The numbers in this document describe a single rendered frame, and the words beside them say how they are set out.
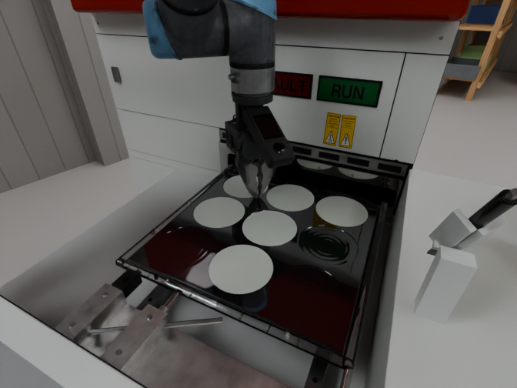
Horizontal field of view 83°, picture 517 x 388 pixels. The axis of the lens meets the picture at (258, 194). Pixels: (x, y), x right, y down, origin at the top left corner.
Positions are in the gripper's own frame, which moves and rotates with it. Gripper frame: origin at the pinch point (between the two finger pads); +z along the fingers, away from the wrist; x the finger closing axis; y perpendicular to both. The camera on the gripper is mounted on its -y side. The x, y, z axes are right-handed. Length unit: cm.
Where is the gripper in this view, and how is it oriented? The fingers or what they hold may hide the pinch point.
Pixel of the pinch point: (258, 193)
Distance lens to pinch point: 60.5
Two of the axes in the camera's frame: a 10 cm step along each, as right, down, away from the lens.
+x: -8.8, 2.7, -4.0
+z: 0.0, 8.3, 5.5
